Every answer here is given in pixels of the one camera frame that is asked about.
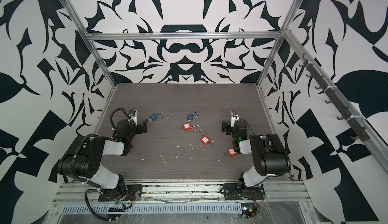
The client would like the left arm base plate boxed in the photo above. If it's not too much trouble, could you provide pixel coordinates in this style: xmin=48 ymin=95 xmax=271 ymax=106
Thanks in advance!
xmin=98 ymin=185 xmax=143 ymax=202

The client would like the white slotted cable duct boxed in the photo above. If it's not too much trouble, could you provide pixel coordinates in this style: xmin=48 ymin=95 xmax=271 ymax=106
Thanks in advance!
xmin=60 ymin=202 xmax=243 ymax=215

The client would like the blue padlock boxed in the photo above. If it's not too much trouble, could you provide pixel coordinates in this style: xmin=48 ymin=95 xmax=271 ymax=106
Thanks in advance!
xmin=149 ymin=112 xmax=165 ymax=122
xmin=187 ymin=111 xmax=198 ymax=123

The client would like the black corrugated cable hose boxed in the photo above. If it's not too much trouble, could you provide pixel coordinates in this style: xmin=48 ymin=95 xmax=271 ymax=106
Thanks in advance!
xmin=109 ymin=107 xmax=133 ymax=134

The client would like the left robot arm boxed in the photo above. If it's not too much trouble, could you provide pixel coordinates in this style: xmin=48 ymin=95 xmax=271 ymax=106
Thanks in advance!
xmin=57 ymin=120 xmax=148 ymax=193

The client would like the blue padlock left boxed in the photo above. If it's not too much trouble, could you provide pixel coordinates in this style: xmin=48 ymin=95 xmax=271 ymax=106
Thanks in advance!
xmin=149 ymin=112 xmax=165 ymax=122

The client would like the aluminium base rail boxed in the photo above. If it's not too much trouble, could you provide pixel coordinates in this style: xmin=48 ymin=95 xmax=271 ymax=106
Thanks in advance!
xmin=51 ymin=180 xmax=313 ymax=205

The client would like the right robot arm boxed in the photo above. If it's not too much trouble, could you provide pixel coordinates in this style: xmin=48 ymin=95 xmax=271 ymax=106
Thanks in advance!
xmin=221 ymin=120 xmax=291 ymax=189

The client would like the small electronics board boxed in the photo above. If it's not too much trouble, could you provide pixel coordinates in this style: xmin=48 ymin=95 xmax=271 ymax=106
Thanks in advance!
xmin=241 ymin=202 xmax=260 ymax=219

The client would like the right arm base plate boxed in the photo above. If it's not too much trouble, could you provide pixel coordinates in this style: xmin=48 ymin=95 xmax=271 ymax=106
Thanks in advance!
xmin=220 ymin=183 xmax=265 ymax=200

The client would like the blue padlock centre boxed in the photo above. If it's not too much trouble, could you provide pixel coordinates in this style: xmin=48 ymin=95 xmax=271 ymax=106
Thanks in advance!
xmin=187 ymin=111 xmax=198 ymax=123

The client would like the red padlock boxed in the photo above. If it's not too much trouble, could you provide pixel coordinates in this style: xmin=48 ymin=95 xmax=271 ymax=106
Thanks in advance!
xmin=193 ymin=129 xmax=212 ymax=146
xmin=179 ymin=123 xmax=201 ymax=131
xmin=221 ymin=148 xmax=238 ymax=157

